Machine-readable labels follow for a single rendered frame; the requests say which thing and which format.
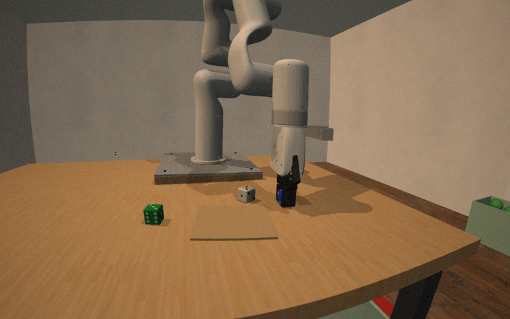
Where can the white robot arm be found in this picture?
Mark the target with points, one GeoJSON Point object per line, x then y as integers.
{"type": "Point", "coordinates": [289, 77]}

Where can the tan flat mat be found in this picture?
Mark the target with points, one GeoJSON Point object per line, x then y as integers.
{"type": "Point", "coordinates": [233, 223]}

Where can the green die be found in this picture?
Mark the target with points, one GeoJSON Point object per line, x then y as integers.
{"type": "Point", "coordinates": [153, 214]}

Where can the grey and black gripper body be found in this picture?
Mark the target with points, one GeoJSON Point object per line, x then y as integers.
{"type": "Point", "coordinates": [287, 141]}

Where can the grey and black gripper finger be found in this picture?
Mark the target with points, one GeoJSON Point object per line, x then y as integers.
{"type": "Point", "coordinates": [288, 197]}
{"type": "Point", "coordinates": [280, 180]}

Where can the white die with black pips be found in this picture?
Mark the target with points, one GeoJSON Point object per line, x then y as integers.
{"type": "Point", "coordinates": [246, 194]}

